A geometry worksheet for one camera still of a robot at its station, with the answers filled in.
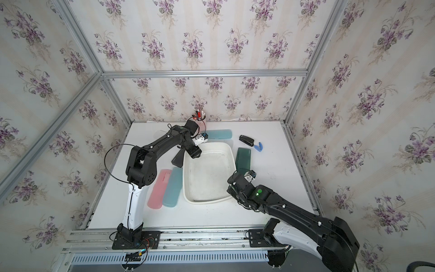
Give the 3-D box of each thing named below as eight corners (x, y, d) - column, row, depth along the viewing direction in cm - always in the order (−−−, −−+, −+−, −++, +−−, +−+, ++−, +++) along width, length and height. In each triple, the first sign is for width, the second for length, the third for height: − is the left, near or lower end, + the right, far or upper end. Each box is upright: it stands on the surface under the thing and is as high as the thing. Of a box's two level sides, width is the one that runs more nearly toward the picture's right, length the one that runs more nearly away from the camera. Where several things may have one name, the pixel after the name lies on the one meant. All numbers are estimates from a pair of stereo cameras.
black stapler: (238, 140, 112) (238, 137, 109) (240, 137, 114) (241, 133, 111) (252, 147, 109) (253, 143, 106) (254, 143, 111) (255, 140, 108)
